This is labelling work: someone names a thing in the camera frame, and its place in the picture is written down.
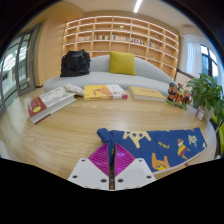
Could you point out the black backpack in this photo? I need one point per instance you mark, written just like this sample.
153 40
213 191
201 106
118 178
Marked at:
75 63

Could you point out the small patterned white pouch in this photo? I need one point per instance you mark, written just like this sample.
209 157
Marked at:
74 89

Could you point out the grey framed glass door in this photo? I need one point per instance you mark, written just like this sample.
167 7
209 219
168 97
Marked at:
16 66

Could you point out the colourful figurine group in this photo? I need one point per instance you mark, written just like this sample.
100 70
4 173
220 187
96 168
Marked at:
176 96

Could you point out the yellow and white book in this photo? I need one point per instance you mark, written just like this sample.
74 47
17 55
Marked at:
101 92

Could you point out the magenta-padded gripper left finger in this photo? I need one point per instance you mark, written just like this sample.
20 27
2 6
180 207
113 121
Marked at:
87 173

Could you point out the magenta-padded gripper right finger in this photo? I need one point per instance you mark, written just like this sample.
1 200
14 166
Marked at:
135 174

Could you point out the wooden wall shelf unit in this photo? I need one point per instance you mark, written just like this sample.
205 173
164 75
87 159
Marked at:
100 31

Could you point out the white sheer curtain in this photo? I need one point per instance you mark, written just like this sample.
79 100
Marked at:
193 58

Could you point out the long ceiling light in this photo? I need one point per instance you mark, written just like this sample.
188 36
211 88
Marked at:
137 5

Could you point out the yellow cushion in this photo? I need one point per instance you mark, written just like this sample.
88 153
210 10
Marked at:
122 63

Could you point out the white air conditioner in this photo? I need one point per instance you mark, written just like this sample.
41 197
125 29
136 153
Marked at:
190 30

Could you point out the red and white book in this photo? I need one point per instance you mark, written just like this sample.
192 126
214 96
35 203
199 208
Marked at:
50 102

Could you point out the light grey sofa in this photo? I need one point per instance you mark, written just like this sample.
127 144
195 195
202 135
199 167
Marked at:
100 79

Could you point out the green potted plant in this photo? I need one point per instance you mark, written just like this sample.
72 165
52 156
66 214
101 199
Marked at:
208 93

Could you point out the blue patterned towel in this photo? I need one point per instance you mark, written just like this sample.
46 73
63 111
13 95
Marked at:
166 146

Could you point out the plain yellow book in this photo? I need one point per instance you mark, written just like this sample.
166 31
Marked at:
146 93

